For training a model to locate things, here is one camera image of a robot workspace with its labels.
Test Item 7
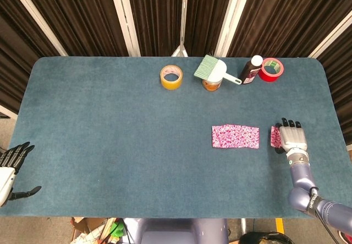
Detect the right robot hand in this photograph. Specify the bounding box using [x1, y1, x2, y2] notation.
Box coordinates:
[274, 117, 308, 155]

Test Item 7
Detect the white wide frame post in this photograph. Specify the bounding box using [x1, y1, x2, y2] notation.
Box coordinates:
[107, 0, 141, 57]

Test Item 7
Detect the dark bottle with white cap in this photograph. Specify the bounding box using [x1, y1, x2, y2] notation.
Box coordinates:
[239, 54, 264, 85]

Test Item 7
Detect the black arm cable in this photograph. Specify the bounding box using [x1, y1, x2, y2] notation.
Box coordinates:
[310, 187, 340, 244]

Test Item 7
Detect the cardboard box clutter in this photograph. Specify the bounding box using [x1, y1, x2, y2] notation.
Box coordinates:
[70, 217, 111, 244]

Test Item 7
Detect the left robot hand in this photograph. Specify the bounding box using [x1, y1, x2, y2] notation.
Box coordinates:
[0, 141, 42, 208]

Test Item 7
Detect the thin white frame post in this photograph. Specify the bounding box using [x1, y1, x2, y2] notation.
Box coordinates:
[170, 0, 190, 57]

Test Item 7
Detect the green plastic object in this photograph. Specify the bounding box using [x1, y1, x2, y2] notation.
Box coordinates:
[109, 221, 125, 239]

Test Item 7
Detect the white slanted frame post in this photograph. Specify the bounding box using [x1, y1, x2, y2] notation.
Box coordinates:
[5, 0, 69, 57]

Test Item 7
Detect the mint green hand brush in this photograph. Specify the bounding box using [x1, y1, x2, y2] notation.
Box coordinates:
[193, 54, 243, 85]

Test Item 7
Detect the yellow packing tape roll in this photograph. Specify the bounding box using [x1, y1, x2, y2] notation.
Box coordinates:
[159, 64, 184, 91]

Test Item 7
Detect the white outer frame post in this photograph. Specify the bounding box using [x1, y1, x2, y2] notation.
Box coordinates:
[307, 17, 352, 59]

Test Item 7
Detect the clear jar of rubber bands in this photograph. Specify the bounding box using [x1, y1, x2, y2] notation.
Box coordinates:
[202, 79, 222, 92]

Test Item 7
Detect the pink patterned card deck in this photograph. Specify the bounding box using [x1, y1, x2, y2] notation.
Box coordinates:
[211, 124, 238, 149]

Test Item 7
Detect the red tape roll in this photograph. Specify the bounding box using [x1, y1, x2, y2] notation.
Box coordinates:
[257, 57, 284, 82]

